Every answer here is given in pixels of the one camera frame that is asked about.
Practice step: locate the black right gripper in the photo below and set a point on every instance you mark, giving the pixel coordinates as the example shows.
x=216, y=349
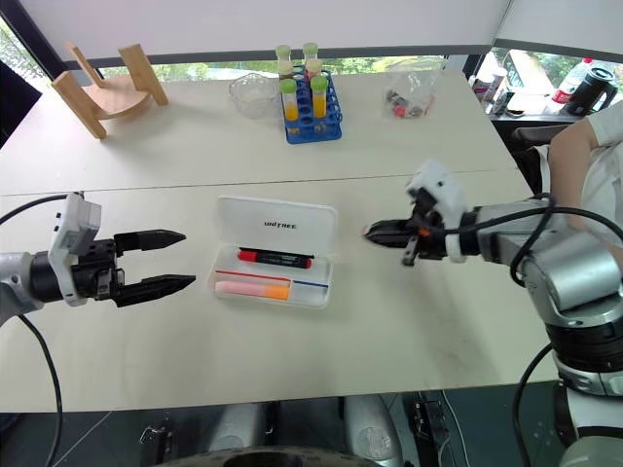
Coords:
x=430, y=243

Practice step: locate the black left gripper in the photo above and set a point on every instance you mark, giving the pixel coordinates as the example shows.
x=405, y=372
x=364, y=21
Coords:
x=97, y=272

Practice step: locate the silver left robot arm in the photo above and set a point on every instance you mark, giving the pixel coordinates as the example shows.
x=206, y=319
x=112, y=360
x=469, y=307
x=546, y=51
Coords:
x=14, y=278

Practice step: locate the dark round robot base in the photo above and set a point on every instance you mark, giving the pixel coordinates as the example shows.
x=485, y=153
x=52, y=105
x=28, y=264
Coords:
x=253, y=459

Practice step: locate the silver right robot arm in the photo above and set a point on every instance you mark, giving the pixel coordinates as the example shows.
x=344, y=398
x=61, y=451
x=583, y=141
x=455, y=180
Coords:
x=574, y=272

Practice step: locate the pink and orange marker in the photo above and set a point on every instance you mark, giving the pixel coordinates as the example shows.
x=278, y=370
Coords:
x=253, y=290

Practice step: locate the white plastic pencil case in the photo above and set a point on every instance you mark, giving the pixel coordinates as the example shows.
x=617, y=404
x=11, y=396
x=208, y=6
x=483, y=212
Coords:
x=277, y=221

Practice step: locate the red and black marker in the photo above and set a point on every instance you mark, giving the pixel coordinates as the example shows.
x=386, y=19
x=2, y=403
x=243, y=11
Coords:
x=275, y=258

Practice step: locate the blue test tube rack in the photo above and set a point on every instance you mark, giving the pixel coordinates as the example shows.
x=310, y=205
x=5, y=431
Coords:
x=311, y=129

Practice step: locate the clear plastic bag with parts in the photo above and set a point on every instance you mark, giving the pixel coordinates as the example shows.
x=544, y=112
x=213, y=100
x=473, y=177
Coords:
x=409, y=99

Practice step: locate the green cap test tube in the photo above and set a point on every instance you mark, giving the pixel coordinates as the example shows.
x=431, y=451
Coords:
x=310, y=49
x=282, y=51
x=289, y=99
x=318, y=97

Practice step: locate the black office chair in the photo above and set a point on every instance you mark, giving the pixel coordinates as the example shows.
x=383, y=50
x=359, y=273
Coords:
x=533, y=151

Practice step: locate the curved wooden stand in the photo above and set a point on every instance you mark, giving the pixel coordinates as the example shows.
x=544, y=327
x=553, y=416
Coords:
x=117, y=99

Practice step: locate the silver robot leg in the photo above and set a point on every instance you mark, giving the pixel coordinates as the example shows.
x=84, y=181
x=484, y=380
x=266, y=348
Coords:
x=238, y=425
x=372, y=428

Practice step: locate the beige cap test tube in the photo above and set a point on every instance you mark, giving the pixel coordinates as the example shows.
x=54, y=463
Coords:
x=285, y=67
x=314, y=67

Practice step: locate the clear glass bowl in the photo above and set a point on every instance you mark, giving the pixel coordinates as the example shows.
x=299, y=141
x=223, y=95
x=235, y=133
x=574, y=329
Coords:
x=254, y=95

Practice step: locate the person in white shirt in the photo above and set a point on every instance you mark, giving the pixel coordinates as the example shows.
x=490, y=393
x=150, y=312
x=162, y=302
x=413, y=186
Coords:
x=603, y=160

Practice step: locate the plastic bottle with red label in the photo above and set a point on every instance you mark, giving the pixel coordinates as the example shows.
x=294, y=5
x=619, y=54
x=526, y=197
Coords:
x=569, y=85

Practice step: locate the black jug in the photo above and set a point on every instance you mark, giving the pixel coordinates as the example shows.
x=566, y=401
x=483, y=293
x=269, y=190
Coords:
x=591, y=90

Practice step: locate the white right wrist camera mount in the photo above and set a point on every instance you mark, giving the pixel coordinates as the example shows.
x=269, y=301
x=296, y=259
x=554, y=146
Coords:
x=445, y=187

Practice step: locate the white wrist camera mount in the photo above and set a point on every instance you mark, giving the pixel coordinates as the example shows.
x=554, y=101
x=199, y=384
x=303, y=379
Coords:
x=445, y=187
x=73, y=228

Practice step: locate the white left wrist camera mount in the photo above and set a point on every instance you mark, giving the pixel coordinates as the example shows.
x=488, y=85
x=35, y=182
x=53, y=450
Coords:
x=73, y=228

